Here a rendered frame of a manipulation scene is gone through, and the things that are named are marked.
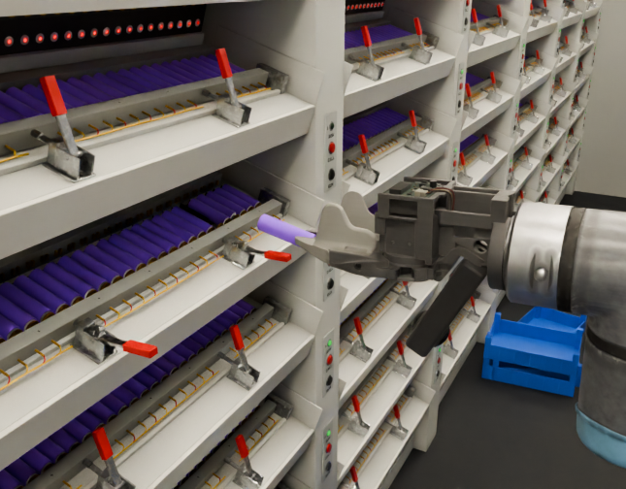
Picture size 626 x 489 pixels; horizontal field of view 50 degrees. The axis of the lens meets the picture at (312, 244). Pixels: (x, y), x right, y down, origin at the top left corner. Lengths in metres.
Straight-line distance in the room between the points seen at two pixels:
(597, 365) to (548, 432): 1.65
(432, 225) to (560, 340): 1.99
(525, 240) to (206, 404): 0.54
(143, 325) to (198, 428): 0.21
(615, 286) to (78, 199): 0.46
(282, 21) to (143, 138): 0.34
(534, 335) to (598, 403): 1.94
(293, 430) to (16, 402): 0.64
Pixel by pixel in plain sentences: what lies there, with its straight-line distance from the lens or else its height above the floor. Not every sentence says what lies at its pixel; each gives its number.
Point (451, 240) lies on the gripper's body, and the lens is 0.62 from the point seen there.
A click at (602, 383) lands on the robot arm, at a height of 0.98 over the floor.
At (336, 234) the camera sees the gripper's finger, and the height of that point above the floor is 1.07.
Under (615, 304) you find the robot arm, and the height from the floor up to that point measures 1.06.
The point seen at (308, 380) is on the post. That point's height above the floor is 0.65.
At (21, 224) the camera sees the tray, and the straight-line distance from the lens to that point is 0.62.
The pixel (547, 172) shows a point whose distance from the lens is 3.63.
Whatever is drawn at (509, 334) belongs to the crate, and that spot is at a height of 0.08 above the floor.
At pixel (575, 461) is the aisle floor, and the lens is 2.18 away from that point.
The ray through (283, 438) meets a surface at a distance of 1.21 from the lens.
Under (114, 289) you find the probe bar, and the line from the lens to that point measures 0.79.
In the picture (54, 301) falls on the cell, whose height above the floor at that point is 0.98.
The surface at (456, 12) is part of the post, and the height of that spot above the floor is 1.22.
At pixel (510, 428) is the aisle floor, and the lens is 2.24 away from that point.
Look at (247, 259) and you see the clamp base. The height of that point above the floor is 0.95.
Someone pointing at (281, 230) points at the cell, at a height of 1.05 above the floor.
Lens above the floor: 1.30
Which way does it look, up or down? 22 degrees down
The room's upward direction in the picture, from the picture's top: straight up
